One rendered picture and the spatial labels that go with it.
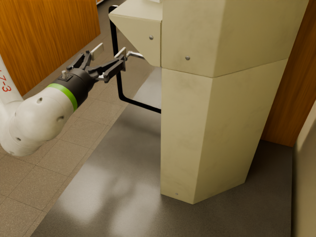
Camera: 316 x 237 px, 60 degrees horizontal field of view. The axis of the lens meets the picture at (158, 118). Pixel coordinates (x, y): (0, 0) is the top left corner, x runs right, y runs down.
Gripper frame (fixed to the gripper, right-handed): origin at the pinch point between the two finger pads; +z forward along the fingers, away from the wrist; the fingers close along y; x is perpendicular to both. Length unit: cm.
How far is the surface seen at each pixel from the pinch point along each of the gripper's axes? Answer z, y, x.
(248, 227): -24, -54, 34
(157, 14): -19.6, -24.3, -22.7
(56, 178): 19, 74, 128
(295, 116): 14, -62, 20
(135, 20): -22.7, -20.9, -22.1
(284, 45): -11, -49, -16
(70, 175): 25, 65, 128
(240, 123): -15.2, -44.7, 3.7
